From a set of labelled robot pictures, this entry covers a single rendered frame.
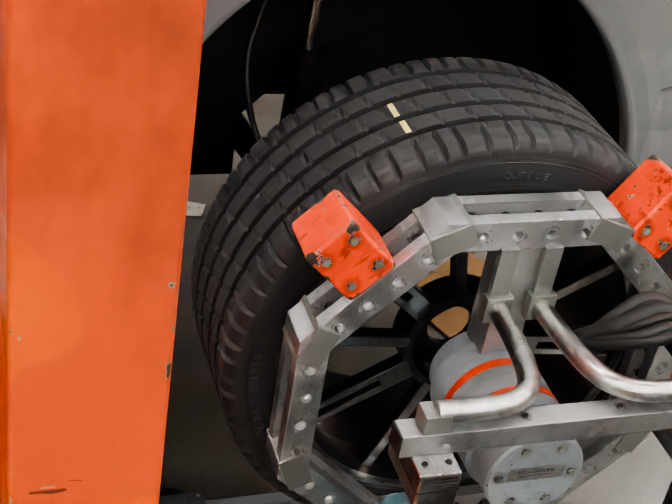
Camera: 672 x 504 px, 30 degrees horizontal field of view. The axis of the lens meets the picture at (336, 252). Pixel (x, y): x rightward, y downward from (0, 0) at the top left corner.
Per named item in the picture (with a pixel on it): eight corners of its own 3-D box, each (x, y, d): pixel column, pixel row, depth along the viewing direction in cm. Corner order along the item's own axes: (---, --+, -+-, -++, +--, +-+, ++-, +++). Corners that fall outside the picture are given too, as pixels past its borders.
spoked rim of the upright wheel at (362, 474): (614, 119, 182) (288, 86, 163) (695, 207, 164) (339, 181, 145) (502, 384, 208) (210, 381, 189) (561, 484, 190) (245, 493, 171)
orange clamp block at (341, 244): (377, 229, 150) (335, 186, 144) (399, 267, 144) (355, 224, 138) (332, 265, 151) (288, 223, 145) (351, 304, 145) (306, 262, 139)
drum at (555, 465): (506, 397, 173) (530, 317, 165) (573, 511, 156) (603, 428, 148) (411, 406, 168) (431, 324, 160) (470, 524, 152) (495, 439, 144)
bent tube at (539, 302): (642, 305, 160) (666, 237, 154) (720, 406, 146) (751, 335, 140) (518, 314, 155) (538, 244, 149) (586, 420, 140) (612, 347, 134)
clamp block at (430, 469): (426, 447, 144) (435, 413, 141) (454, 505, 137) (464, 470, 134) (385, 452, 142) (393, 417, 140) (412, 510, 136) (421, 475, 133)
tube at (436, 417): (502, 315, 154) (522, 244, 148) (569, 422, 139) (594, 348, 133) (367, 324, 149) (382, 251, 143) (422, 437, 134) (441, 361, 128)
